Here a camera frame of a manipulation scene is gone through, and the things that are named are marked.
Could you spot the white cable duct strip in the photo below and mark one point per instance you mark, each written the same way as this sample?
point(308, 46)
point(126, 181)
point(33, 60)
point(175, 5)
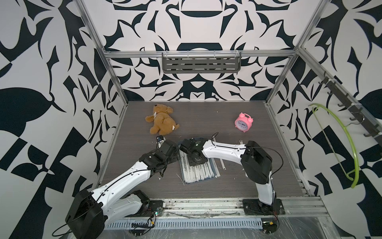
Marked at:
point(185, 223)

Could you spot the white paper-wrapped straw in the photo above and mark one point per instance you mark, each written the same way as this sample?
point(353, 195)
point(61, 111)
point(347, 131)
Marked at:
point(222, 164)

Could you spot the brown teddy bear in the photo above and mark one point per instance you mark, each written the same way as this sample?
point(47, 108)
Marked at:
point(163, 123)

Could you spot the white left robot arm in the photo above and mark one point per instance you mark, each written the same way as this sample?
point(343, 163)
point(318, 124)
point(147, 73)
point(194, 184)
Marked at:
point(92, 211)

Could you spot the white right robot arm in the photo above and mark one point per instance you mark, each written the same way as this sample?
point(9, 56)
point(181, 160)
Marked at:
point(256, 163)

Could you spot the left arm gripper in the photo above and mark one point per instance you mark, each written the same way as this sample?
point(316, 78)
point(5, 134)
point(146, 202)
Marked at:
point(176, 157)

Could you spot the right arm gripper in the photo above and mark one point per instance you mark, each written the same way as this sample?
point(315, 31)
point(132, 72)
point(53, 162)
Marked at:
point(191, 163)

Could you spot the green plastic hanger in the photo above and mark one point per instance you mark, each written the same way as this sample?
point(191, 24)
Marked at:
point(339, 141)

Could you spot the grey metal wall shelf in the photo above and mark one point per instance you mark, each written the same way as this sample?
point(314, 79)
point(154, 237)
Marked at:
point(199, 62)

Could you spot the grey wall hook rack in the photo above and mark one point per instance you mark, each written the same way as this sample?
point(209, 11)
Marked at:
point(360, 115)

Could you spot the pink alarm clock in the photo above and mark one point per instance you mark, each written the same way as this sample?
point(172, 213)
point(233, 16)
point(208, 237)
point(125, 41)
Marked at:
point(243, 122)

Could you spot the blue storage box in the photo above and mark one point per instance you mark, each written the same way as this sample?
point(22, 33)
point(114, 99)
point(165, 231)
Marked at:
point(199, 173)

